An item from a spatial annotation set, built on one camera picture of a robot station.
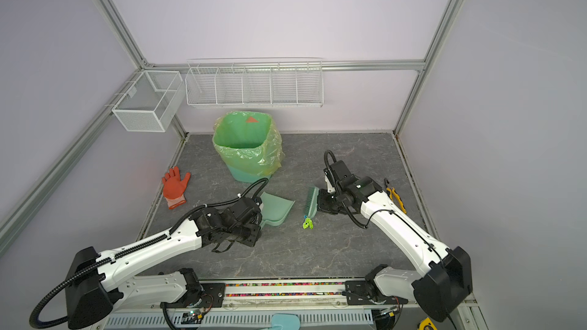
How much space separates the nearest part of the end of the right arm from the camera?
21.1 inches

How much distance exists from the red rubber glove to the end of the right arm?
0.66 m

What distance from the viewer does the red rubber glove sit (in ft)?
3.21
